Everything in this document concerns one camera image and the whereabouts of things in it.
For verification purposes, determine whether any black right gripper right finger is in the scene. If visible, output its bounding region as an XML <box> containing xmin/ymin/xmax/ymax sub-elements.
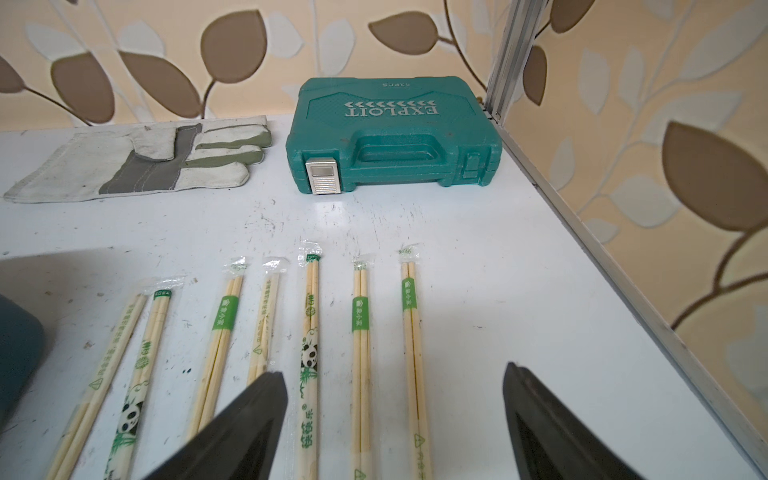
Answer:
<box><xmin>503</xmin><ymin>362</ymin><xmax>641</xmax><ymax>479</ymax></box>

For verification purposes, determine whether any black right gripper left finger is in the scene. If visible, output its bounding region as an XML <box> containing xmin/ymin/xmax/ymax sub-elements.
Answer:
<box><xmin>148</xmin><ymin>372</ymin><xmax>288</xmax><ymax>480</ymax></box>

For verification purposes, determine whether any chopstick pair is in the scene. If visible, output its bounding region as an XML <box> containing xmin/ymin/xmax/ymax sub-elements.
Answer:
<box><xmin>351</xmin><ymin>256</ymin><xmax>375</xmax><ymax>479</ymax></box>
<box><xmin>104</xmin><ymin>275</ymin><xmax>184</xmax><ymax>480</ymax></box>
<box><xmin>45</xmin><ymin>284</ymin><xmax>148</xmax><ymax>480</ymax></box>
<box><xmin>185</xmin><ymin>256</ymin><xmax>249</xmax><ymax>442</ymax></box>
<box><xmin>296</xmin><ymin>241</ymin><xmax>322</xmax><ymax>479</ymax></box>
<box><xmin>247</xmin><ymin>257</ymin><xmax>289</xmax><ymax>385</ymax></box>
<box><xmin>398</xmin><ymin>244</ymin><xmax>434</xmax><ymax>479</ymax></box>

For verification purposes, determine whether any teal plastic storage box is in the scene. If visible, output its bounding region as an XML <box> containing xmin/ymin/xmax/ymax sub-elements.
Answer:
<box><xmin>0</xmin><ymin>295</ymin><xmax>45</xmax><ymax>428</ymax></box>

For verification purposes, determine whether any grey white work glove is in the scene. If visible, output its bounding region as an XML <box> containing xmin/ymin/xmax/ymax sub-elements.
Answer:
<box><xmin>3</xmin><ymin>116</ymin><xmax>272</xmax><ymax>204</ymax></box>

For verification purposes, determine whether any green plastic tool case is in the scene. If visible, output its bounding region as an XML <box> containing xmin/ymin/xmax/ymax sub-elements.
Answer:
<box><xmin>286</xmin><ymin>76</ymin><xmax>503</xmax><ymax>194</ymax></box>

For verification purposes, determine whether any aluminium frame post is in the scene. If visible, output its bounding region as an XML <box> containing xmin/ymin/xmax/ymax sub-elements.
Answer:
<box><xmin>484</xmin><ymin>0</ymin><xmax>547</xmax><ymax>125</ymax></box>

